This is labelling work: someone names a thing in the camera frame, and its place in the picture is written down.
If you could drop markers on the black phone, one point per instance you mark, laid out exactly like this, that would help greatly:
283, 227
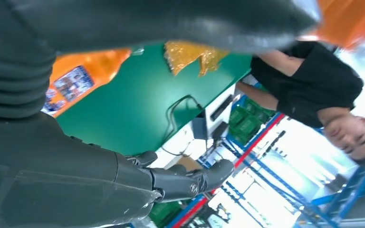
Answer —
221, 108

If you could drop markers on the person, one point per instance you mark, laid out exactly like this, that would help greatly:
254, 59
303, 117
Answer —
314, 85

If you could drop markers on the cardboard box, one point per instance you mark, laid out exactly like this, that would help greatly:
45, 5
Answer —
188, 162

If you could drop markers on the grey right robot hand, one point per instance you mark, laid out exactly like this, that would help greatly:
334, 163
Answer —
59, 176

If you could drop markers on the white table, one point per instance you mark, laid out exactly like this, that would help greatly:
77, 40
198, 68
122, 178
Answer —
173, 154

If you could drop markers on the blue red metal rack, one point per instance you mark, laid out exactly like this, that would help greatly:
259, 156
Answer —
259, 135

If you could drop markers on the yellow taped plastic sheet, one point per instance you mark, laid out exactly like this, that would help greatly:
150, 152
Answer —
185, 56

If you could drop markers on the dark blue tablet case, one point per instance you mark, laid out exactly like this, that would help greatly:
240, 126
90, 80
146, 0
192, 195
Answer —
199, 126

